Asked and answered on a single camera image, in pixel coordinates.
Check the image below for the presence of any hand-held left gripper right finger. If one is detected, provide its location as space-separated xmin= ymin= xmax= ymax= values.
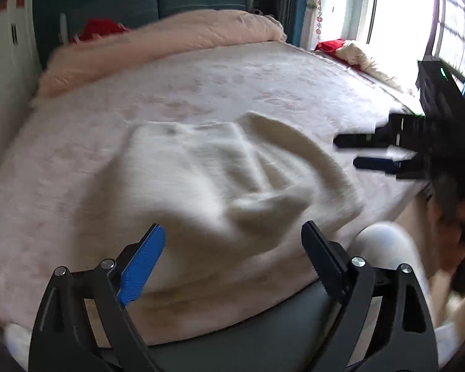
xmin=301 ymin=220 xmax=438 ymax=372

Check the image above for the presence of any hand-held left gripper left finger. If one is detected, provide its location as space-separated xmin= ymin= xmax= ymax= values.
xmin=28 ymin=223 xmax=166 ymax=372

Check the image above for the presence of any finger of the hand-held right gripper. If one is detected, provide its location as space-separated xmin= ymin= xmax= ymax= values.
xmin=352 ymin=154 xmax=425 ymax=181
xmin=332 ymin=113 xmax=431 ymax=150

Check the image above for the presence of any cream sweater with black hearts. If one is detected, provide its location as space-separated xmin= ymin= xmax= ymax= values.
xmin=77 ymin=112 xmax=367 ymax=266

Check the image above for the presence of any person's right hand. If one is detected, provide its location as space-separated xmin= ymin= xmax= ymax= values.
xmin=430 ymin=197 xmax=465 ymax=280

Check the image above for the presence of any person's right leg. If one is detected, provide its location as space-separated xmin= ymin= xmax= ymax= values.
xmin=354 ymin=223 xmax=465 ymax=365

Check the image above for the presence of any red cushion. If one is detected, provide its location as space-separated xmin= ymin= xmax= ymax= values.
xmin=315 ymin=39 xmax=348 ymax=53

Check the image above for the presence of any floral pink bedsheet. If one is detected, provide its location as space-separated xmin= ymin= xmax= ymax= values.
xmin=0 ymin=41 xmax=427 ymax=345

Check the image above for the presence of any window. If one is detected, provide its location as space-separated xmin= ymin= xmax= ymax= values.
xmin=321 ymin=0 xmax=465 ymax=97

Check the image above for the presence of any grey curtain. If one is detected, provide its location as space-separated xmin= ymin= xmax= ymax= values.
xmin=275 ymin=0 xmax=300 ymax=45

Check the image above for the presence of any pink duvet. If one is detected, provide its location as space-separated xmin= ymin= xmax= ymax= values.
xmin=37 ymin=10 xmax=287 ymax=99

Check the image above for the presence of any blue padded headboard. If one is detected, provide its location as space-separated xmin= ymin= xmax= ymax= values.
xmin=58 ymin=0 xmax=256 ymax=43

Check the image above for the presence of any red cloth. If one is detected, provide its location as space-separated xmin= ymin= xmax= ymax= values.
xmin=75 ymin=17 xmax=126 ymax=42

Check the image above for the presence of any white wardrobe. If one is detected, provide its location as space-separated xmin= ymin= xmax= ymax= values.
xmin=0 ymin=0 xmax=43 ymax=99

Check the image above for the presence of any dark grey bed frame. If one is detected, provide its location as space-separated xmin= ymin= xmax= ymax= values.
xmin=143 ymin=279 xmax=373 ymax=372

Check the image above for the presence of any hanging bead string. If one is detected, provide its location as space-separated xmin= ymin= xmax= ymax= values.
xmin=315 ymin=0 xmax=327 ymax=43

